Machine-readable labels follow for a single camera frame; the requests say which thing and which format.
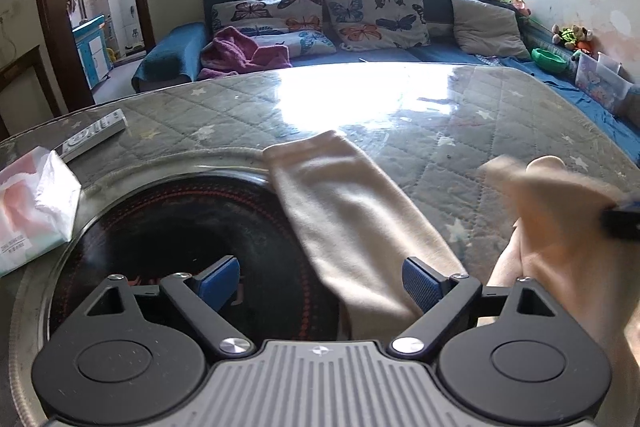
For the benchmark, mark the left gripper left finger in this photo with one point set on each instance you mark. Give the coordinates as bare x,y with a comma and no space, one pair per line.
198,298

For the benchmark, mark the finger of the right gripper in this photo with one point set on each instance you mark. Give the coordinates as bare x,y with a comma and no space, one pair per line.
622,221

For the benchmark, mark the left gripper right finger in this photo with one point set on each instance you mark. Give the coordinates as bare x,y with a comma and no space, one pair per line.
446,303

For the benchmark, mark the cream beige sweater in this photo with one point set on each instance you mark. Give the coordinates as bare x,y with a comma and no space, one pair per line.
356,227

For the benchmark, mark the clear plastic storage box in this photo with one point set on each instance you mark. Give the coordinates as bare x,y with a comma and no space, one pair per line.
602,84

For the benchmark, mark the green plastic bowl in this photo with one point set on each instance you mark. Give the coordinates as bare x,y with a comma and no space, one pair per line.
548,61

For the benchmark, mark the grey quilted star table cover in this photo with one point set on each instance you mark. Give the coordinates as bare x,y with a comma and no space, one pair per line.
430,127

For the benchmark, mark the pink white tissue pack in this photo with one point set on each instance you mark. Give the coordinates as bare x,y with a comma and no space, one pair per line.
39,201

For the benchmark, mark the colourful plush toys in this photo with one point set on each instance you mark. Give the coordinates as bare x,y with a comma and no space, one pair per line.
573,38

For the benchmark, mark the white remote control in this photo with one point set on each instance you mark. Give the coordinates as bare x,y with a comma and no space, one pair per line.
93,135

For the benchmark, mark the plain grey cushion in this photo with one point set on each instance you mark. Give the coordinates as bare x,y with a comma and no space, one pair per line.
485,29

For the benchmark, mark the blue corner sofa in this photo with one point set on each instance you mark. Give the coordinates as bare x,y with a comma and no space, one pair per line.
176,59

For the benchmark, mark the magenta blanket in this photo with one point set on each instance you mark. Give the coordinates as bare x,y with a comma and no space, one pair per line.
231,53

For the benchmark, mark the blue white cabinet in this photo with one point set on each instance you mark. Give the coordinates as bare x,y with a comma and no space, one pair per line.
92,50

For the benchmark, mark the long butterfly print pillow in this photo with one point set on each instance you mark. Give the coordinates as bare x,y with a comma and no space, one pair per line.
296,24

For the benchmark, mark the large butterfly print pillow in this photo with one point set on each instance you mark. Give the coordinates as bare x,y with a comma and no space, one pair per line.
365,25

